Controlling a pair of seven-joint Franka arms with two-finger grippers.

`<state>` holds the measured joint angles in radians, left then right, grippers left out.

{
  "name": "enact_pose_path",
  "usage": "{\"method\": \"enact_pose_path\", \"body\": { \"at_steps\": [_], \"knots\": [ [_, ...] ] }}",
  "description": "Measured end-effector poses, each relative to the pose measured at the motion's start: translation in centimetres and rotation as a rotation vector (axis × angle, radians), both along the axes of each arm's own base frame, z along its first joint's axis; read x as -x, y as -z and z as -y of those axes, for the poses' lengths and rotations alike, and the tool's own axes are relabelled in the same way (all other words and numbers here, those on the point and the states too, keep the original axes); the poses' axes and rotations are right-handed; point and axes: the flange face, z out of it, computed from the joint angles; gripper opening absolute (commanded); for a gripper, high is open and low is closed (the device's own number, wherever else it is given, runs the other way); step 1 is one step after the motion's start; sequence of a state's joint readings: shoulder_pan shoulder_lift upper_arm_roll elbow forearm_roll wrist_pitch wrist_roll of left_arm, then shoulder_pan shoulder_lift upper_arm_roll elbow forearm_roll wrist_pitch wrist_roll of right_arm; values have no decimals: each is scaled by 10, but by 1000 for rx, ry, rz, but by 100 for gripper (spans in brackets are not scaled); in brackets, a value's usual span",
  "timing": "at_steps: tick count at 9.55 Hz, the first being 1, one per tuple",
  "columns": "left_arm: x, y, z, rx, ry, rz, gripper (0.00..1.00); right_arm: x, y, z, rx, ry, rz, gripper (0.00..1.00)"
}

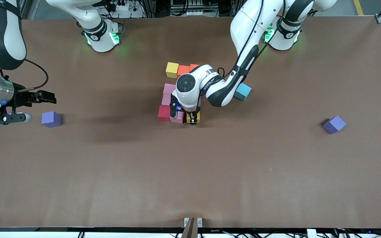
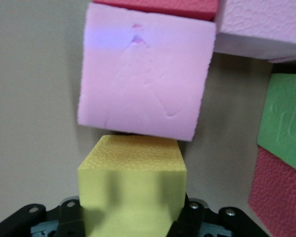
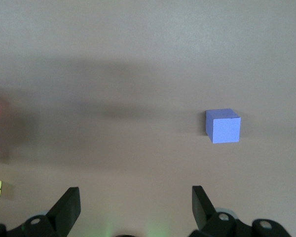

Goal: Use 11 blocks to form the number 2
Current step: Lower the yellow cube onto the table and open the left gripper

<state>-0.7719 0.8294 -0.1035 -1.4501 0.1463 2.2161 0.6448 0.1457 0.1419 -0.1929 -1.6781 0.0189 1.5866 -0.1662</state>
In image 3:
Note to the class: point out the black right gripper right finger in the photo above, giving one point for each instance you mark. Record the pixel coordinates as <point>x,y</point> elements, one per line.
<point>203,212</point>

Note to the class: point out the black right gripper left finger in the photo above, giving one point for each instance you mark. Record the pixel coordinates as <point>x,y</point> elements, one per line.
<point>66,209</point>

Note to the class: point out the purple foam block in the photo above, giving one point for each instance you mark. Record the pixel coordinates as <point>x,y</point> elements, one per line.
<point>224,128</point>

